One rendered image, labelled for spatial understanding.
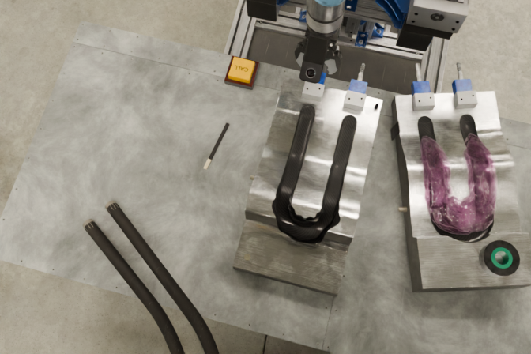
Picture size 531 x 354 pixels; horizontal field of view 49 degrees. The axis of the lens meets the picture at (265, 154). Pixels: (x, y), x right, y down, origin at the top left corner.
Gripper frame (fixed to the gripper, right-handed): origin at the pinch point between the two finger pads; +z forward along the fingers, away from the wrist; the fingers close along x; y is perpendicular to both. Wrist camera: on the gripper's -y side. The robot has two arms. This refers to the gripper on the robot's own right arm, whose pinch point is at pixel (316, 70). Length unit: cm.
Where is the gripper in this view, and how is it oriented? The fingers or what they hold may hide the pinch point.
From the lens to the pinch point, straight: 139.3
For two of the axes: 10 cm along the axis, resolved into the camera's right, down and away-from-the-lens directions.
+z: 0.3, 3.0, 9.5
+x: -9.7, -2.4, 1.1
